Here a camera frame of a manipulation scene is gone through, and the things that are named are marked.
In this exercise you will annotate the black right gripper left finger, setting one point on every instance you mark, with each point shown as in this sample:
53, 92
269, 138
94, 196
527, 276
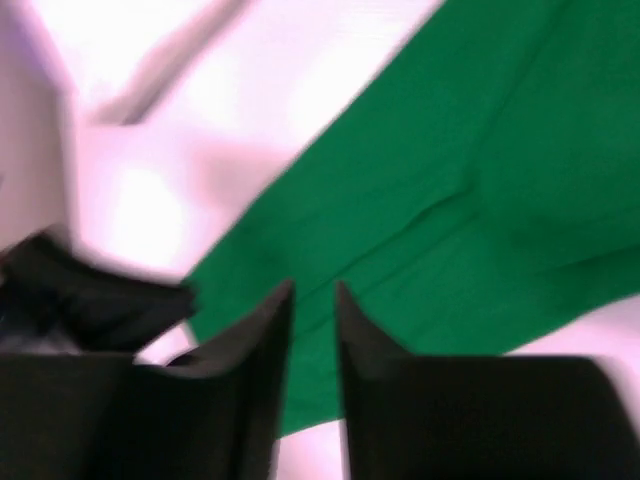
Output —
212, 413

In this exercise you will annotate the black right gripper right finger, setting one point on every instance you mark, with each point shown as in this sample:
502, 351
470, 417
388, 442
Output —
410, 416

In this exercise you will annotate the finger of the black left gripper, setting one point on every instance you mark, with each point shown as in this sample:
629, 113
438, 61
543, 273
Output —
54, 302

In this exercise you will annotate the green garment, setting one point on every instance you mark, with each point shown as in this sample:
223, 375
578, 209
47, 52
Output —
482, 192

